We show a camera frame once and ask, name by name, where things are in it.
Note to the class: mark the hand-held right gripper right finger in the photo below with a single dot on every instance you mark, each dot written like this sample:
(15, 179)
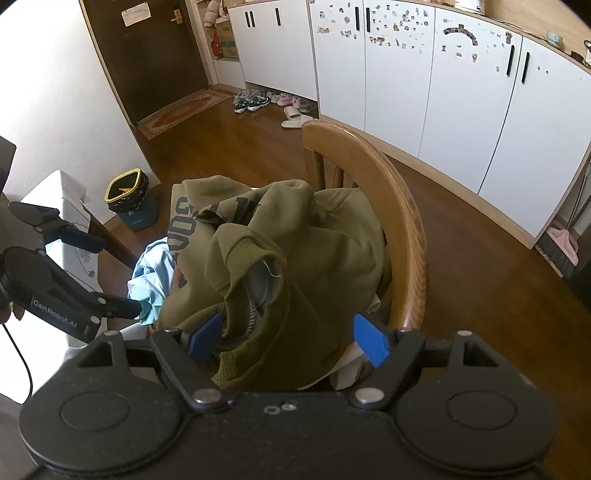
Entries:
(371, 339)

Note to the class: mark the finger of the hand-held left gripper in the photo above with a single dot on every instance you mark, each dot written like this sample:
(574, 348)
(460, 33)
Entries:
(120, 308)
(81, 239)

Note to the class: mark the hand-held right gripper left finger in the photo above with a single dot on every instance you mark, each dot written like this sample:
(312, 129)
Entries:
(205, 339)

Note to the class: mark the olive green sweatshirt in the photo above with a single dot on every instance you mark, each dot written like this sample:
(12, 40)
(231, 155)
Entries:
(300, 258)

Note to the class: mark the person's left hand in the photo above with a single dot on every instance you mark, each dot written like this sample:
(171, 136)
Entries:
(17, 314)

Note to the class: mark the light blue cloth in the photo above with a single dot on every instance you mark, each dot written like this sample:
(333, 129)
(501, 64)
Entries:
(150, 272)

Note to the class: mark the trash bin with yellow rim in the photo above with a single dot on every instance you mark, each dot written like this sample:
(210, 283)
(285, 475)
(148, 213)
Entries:
(134, 207)

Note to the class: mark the wooden chair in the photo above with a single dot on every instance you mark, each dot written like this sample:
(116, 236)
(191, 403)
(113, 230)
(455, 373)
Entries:
(388, 184)

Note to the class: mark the red patterned doormat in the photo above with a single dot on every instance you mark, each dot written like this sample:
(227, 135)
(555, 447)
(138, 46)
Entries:
(182, 113)

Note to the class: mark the dark brown door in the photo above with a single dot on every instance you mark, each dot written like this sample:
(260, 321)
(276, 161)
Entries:
(147, 60)

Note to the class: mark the grey sneaker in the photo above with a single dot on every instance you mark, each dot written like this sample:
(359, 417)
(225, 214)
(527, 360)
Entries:
(241, 104)
(259, 101)

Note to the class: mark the broom with pink dustpan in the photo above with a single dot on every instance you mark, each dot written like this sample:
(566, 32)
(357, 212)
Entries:
(563, 244)

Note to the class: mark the beige slipper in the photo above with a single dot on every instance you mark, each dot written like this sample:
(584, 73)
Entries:
(292, 113)
(298, 122)

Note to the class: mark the paper note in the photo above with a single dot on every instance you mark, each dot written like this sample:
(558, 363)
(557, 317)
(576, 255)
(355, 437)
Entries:
(135, 14)

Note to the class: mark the pink shoe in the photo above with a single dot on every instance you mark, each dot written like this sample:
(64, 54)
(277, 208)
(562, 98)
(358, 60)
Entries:
(290, 100)
(275, 97)

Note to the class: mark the cardboard box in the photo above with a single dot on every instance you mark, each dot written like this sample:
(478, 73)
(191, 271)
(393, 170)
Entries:
(227, 39)

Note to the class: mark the long white stickered cabinet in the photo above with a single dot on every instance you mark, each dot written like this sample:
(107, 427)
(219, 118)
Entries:
(461, 101)

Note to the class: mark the pale soft toy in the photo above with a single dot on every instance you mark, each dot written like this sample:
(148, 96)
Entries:
(214, 11)

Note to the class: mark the green bowl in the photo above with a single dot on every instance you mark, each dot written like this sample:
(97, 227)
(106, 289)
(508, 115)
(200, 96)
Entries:
(555, 38)

